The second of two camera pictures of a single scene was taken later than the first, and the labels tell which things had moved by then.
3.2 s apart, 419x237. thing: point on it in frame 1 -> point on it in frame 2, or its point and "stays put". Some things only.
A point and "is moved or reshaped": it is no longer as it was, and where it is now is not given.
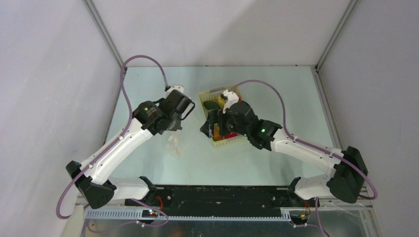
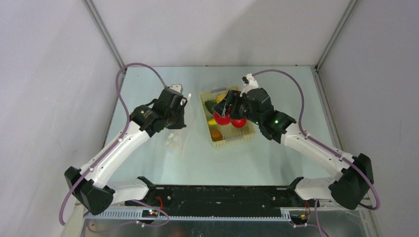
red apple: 231,135 is moved or reshaped
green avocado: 211,105 stays put
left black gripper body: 176,124 stays put
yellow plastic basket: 212,99 stays put
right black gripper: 212,122 -> 232,103
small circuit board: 149,213 stays put
